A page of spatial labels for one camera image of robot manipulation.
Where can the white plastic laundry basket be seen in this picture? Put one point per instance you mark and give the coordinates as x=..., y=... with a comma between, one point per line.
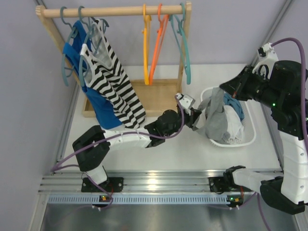
x=249, y=128

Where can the yellow plastic hanger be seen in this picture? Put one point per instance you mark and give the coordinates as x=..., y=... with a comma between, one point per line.
x=146, y=44

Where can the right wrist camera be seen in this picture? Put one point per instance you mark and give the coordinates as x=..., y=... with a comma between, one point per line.
x=265, y=50

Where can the aluminium mounting rail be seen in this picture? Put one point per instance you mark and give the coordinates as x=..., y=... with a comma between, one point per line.
x=150, y=181

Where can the grey-blue hanger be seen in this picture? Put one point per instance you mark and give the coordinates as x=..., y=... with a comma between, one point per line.
x=66, y=71
x=84, y=70

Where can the orange plastic hanger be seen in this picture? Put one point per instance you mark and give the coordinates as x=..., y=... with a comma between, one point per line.
x=159, y=42

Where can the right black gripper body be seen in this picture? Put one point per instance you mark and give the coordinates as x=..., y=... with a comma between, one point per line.
x=250, y=84

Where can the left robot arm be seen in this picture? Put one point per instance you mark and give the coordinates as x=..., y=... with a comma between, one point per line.
x=94, y=145

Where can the black white striped tank top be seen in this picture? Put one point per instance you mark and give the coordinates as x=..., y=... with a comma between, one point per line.
x=108, y=77

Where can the slotted grey cable duct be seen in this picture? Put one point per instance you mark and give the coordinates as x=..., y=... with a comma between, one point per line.
x=150, y=199

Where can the blue tank top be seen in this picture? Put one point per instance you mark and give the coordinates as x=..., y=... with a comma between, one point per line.
x=103, y=108

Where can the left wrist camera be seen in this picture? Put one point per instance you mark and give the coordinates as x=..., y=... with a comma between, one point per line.
x=185, y=101

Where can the aluminium corner post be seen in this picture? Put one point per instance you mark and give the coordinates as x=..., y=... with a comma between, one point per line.
x=273, y=27

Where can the grey-blue hanger far left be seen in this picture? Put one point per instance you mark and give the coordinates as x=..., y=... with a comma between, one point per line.
x=66, y=71

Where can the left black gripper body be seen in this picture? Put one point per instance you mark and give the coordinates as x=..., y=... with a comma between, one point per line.
x=195, y=117

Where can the white garment in basket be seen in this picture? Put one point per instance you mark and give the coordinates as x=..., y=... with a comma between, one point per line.
x=235, y=129

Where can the wooden clothes rack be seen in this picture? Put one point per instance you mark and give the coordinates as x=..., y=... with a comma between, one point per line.
x=155, y=98

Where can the teal plastic hanger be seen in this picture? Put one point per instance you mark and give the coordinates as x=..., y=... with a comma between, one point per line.
x=180, y=36

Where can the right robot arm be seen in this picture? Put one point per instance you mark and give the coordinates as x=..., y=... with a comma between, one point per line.
x=281, y=92

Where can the teal-blue garment in basket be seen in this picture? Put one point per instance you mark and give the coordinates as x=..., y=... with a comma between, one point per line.
x=235, y=104

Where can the grey tank top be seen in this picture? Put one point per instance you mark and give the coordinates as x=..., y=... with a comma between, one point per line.
x=216, y=122

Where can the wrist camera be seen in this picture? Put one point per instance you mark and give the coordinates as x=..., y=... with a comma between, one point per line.
x=265, y=50
x=185, y=101

